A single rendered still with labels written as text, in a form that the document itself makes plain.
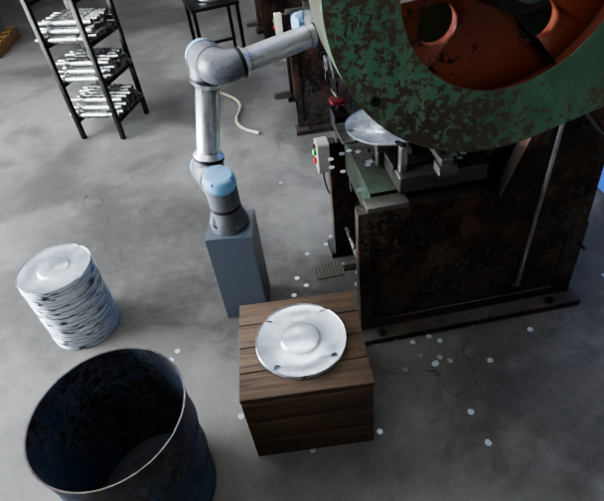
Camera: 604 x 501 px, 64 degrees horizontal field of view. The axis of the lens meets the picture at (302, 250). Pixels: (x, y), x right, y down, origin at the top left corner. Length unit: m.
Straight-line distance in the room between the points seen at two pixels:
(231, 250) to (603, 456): 1.43
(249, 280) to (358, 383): 0.72
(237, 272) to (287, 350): 0.52
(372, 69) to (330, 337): 0.83
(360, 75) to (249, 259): 1.00
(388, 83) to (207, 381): 1.33
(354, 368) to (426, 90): 0.81
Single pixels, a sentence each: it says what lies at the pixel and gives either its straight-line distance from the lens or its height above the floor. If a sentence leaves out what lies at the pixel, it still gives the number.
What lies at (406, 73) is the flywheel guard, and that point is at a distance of 1.16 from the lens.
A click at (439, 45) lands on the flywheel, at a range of 1.25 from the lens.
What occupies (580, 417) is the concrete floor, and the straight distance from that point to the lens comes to 1.97.
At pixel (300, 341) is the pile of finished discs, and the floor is 0.37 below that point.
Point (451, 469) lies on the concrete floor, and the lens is 1.77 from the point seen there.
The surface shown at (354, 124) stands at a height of 0.78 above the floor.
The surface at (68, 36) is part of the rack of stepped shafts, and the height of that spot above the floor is 0.71.
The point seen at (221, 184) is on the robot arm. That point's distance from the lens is 1.74.
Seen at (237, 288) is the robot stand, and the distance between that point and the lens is 2.02.
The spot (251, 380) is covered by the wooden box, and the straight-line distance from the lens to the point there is 1.52.
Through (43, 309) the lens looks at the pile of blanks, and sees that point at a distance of 2.17.
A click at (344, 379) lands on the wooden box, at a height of 0.35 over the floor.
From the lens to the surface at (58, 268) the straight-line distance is 2.17.
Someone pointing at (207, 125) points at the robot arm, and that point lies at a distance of 1.81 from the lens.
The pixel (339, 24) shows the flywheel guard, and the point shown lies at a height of 1.28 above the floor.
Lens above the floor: 1.60
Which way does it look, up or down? 42 degrees down
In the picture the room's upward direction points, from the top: 8 degrees counter-clockwise
